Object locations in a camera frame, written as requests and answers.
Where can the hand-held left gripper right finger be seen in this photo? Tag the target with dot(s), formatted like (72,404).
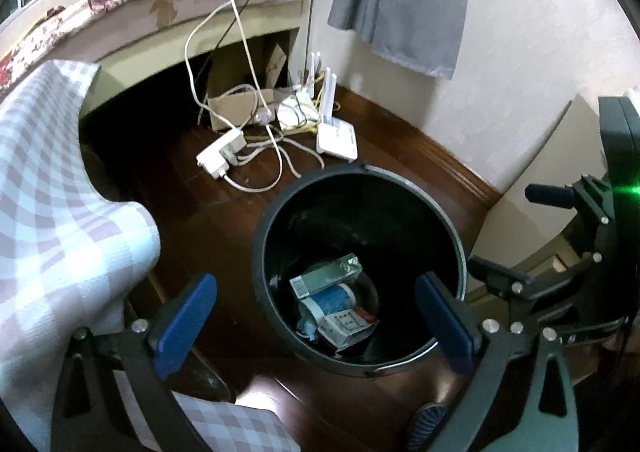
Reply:
(445,322)

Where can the blue and white packet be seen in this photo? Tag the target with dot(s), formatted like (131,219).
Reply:
(332,299)

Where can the green and white carton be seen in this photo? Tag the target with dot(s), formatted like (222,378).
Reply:
(325,277)

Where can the white router with antennas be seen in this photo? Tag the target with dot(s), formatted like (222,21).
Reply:
(337,139)

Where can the checked pink white blanket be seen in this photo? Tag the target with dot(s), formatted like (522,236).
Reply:
(50,232)

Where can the white fluffy item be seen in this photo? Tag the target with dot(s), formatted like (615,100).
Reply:
(634,91)

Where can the black round trash bin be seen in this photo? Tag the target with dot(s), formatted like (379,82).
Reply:
(350,212)

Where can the red and white box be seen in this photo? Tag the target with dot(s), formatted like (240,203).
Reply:
(345,327)

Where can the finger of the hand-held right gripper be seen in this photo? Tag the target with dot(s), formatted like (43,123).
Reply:
(500,274)
(550,196)

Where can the brown cardboard box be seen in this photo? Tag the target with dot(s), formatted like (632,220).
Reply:
(232,106)

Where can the white modem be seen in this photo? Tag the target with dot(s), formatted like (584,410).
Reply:
(290,109)

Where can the pink stone window ledge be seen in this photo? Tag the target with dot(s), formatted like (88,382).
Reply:
(200,11)

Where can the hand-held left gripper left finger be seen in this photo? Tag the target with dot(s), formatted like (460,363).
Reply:
(185,322)

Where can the brown cardboard piece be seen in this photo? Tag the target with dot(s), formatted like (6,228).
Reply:
(276,64)

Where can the white power strip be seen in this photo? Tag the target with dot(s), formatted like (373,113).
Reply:
(220,151)

